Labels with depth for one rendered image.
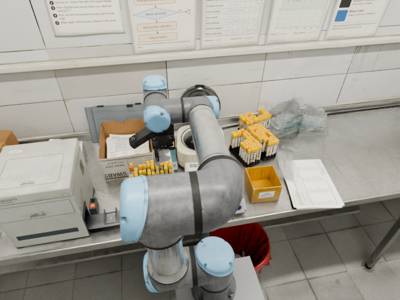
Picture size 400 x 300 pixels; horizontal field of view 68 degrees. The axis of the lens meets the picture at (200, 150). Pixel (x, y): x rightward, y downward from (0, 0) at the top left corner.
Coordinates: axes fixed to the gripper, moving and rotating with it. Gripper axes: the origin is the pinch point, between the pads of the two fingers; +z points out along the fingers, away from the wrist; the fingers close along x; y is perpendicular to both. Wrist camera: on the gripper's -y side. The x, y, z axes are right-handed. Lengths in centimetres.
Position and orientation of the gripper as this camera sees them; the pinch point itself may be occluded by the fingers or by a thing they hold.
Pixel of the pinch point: (156, 162)
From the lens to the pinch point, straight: 115.9
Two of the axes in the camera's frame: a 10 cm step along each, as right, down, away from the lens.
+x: -1.9, -6.5, 7.3
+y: 9.8, -1.2, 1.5
